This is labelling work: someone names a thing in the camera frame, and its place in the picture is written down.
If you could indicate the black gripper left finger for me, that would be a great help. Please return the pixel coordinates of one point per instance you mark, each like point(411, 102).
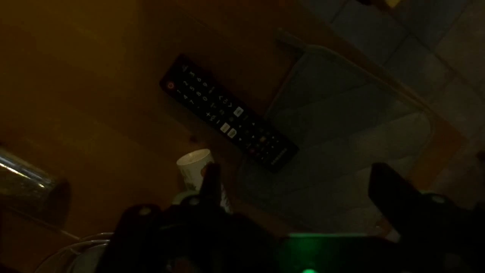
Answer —
point(211, 182)

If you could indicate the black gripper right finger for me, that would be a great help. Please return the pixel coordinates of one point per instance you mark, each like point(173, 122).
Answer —
point(395, 199)

